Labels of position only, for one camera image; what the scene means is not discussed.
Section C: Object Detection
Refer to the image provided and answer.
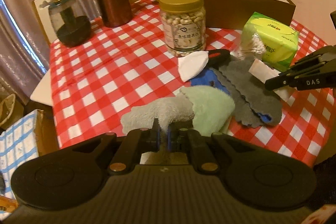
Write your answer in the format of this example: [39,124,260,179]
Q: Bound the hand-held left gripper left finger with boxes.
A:
[71,119,161,174]

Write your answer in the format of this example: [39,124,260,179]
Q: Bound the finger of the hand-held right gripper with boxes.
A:
[265,61,328,90]
[289,46,336,71]

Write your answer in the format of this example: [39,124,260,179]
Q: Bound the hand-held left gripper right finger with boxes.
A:
[167,126,263,173]

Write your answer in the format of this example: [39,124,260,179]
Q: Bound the white packet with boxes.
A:
[248,60,290,102]

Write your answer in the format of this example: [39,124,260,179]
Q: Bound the light grey towel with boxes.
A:
[121,97,196,153]

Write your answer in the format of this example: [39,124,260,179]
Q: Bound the dark grey scalloped cloth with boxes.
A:
[214,59,283,127]

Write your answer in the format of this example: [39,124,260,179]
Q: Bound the light green towel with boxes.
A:
[178,85,235,136]

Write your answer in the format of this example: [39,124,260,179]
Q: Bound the brown cardboard box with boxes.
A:
[181,0,297,31]

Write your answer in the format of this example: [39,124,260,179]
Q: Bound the green tissue pack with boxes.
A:
[240,12,300,72]

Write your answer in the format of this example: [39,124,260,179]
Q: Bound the bag of cotton swabs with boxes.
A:
[232,35,265,60]

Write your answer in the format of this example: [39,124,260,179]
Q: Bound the black pouch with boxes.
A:
[206,49,231,67]

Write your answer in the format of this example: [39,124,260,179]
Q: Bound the white face mask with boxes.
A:
[178,51,209,82]

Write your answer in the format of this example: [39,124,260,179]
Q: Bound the red white checked tablecloth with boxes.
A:
[49,0,334,165]

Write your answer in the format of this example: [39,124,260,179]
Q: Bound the plain cardboard carton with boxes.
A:
[34,109,59,156]

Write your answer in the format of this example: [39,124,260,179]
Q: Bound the plastic nut jar gold lid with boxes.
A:
[159,0,206,58]

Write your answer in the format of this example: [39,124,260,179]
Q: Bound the blue white checked cloth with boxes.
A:
[0,109,40,199]

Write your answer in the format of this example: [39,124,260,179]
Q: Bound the glass jar dark contents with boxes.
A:
[43,0,91,47]

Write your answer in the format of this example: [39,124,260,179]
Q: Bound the wicker basket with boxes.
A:
[0,94,24,130]

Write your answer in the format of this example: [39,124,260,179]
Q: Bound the white wooden chair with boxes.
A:
[30,0,71,106]

